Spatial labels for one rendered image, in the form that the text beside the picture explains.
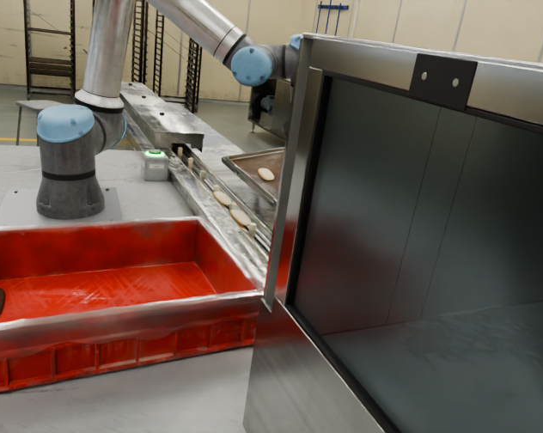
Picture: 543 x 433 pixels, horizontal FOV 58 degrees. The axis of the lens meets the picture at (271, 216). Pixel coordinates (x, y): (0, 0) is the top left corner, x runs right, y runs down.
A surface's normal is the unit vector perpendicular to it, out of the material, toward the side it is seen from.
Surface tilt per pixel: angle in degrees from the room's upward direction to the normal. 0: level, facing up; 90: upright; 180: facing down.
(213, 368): 0
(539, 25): 90
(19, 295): 0
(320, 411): 91
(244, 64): 91
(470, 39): 90
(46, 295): 0
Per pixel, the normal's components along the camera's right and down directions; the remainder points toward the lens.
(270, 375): -0.91, 0.04
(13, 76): 0.40, 0.37
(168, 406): 0.13, -0.93
